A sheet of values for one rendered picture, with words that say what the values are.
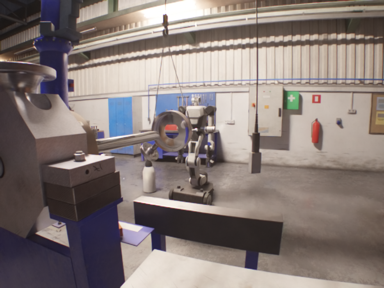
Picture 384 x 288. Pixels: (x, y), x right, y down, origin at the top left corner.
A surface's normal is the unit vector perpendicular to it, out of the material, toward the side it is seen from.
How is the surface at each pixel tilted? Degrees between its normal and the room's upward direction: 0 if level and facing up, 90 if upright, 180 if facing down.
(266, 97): 90
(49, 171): 90
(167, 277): 0
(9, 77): 128
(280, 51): 90
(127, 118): 90
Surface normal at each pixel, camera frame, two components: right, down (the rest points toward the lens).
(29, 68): 0.82, 0.07
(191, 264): 0.00, -0.99
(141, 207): -0.33, 0.13
